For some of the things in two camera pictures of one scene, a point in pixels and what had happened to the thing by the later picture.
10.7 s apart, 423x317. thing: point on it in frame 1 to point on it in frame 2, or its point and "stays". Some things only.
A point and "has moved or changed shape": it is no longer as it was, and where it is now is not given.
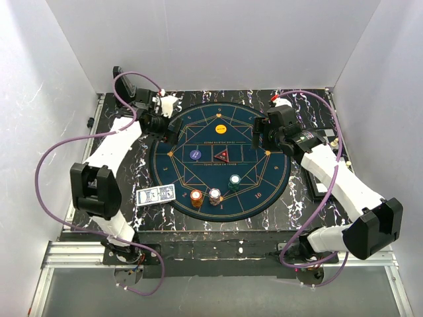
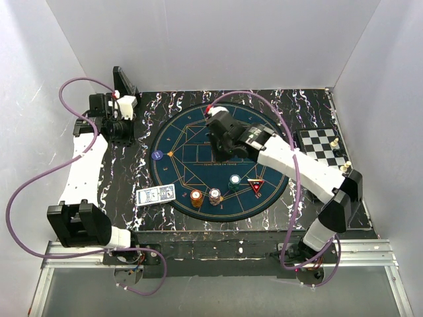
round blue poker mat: [217, 175] stays
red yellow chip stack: [196, 196] stays
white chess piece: [334, 143] stays
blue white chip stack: [214, 196] stays
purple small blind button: [195, 154] to [156, 155]
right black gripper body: [274, 139] to [221, 148]
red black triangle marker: [223, 155] has moved or changed shape
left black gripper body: [160, 123] to [123, 130]
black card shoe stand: [124, 89] stays
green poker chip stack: [234, 182] stays
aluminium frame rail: [67, 254] stays
